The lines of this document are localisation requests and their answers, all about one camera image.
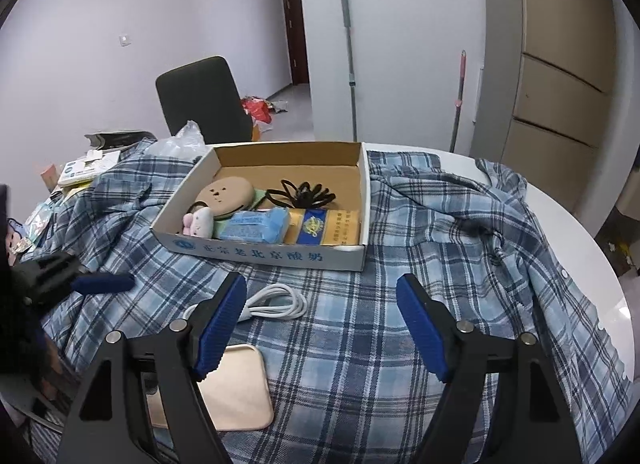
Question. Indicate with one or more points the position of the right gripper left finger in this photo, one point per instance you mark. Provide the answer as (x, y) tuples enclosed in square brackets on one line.
[(213, 322)]

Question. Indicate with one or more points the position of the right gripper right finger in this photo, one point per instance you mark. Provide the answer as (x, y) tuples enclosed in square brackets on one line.
[(431, 326)]

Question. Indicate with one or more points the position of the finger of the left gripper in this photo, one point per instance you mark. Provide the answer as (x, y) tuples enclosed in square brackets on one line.
[(103, 283)]

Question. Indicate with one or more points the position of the beige phone case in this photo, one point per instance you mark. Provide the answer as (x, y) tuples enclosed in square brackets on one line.
[(236, 394)]

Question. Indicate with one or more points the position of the white pink plush bunny headband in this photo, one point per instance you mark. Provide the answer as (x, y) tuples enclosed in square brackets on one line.
[(199, 221)]

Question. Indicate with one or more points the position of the blue plaid shirt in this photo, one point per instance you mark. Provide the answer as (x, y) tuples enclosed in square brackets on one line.
[(347, 383)]

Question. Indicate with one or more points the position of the blue tissue pack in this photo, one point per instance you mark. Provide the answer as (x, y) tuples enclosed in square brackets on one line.
[(262, 226)]

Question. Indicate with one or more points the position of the white paper booklet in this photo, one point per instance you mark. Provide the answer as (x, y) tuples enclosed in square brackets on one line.
[(86, 169)]

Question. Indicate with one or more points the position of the brown plush bear pouch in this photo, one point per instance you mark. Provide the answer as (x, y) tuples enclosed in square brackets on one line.
[(225, 196)]

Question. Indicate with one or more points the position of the gold cigarette box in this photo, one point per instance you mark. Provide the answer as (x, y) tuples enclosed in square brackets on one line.
[(323, 227)]

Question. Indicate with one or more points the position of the clear plastic bag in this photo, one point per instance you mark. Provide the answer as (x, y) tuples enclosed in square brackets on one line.
[(186, 145)]

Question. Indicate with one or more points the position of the red plastic bag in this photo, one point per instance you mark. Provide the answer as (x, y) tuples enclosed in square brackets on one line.
[(257, 108)]

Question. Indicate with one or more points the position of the dark chair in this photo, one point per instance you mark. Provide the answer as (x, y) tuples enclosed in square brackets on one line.
[(204, 92)]

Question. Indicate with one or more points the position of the dark wooden door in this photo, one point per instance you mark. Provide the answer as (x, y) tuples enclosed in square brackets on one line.
[(295, 34)]

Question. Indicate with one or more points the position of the gold refrigerator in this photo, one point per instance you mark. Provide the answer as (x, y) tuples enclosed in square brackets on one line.
[(549, 71)]

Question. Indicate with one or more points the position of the pink broom handle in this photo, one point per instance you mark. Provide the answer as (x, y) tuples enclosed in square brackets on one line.
[(458, 103)]

